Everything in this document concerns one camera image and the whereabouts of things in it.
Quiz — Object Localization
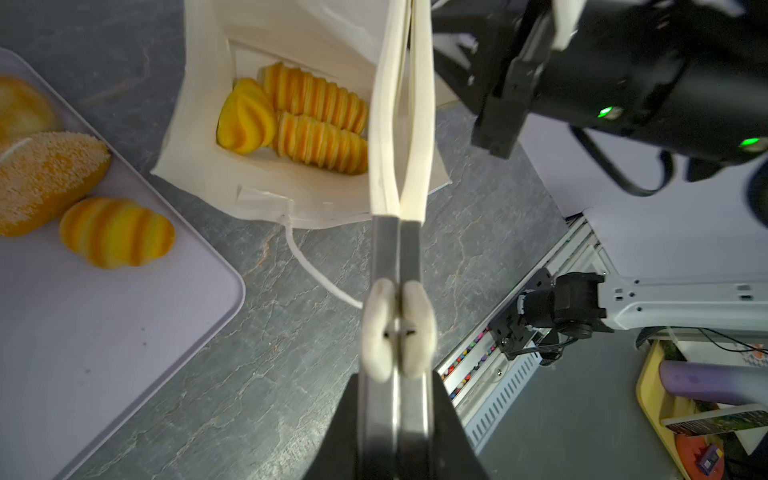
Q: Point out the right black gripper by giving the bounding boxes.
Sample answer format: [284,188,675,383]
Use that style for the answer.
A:
[432,1,576,158]

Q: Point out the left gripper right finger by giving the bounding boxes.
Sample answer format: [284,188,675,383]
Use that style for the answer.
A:
[431,371,488,480]

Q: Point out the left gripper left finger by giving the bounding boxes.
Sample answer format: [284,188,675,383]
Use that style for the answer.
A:
[304,373,360,480]

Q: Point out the cream and steel tongs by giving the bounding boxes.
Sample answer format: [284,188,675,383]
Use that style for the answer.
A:
[356,1,437,479]

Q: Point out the long ridged fake bread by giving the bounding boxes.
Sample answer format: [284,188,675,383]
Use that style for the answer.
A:
[260,63,369,134]

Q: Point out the printed paper gift bag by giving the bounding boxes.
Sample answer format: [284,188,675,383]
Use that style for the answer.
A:
[149,0,475,310]

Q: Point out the lavender plastic tray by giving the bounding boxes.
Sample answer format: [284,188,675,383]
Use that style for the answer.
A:
[0,46,247,480]

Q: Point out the yellow striped fake bread roll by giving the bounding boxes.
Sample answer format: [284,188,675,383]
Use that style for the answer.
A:
[59,197,176,269]

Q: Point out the sesame fake bread roll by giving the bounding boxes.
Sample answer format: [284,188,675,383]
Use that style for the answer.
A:
[1,132,111,237]

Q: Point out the orange fake croissant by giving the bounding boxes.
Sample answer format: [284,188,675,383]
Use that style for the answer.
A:
[1,76,62,141]

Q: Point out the yellow twisted fake bread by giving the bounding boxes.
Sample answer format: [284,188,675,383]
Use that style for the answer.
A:
[216,78,277,155]

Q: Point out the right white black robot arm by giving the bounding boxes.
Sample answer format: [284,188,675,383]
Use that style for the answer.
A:
[431,1,767,358]

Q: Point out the yellow shelf with clutter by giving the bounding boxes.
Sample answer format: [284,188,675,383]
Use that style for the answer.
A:
[635,340,767,479]

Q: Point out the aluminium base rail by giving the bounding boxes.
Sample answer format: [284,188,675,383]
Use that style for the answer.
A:
[438,216,598,454]

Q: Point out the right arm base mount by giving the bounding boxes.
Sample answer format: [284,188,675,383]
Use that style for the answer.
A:
[489,268,612,366]

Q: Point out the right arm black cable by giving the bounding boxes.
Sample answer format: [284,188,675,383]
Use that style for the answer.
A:
[569,125,676,198]

